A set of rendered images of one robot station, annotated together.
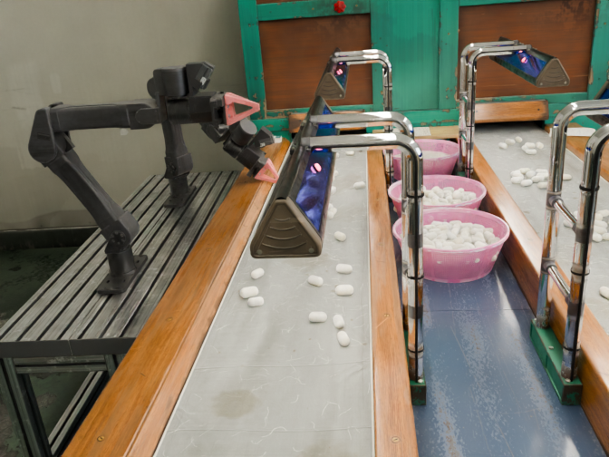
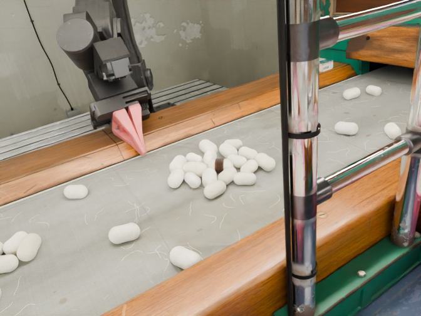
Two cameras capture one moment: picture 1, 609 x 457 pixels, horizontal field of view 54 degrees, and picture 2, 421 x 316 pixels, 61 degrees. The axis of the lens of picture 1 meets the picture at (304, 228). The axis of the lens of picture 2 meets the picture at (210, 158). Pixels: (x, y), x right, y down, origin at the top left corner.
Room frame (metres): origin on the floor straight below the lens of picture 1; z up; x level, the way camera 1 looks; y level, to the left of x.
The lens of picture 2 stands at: (1.59, -0.42, 1.01)
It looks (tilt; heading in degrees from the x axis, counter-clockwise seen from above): 28 degrees down; 55
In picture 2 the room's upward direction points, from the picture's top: 8 degrees counter-clockwise
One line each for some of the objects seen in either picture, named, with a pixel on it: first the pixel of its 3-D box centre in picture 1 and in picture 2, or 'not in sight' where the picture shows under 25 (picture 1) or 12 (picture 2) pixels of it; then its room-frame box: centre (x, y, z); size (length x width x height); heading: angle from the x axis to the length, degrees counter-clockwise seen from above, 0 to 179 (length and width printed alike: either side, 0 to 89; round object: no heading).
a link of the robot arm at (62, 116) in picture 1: (97, 129); not in sight; (1.38, 0.46, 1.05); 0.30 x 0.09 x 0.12; 86
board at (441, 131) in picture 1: (416, 133); not in sight; (2.23, -0.45, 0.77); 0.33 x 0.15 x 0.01; 83
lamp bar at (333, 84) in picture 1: (333, 69); not in sight; (1.87, -0.13, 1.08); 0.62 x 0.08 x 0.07; 173
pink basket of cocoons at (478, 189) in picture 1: (436, 205); not in sight; (1.57, -0.37, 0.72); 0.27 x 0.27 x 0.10
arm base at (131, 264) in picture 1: (120, 260); not in sight; (1.39, 0.47, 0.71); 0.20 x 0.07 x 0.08; 175
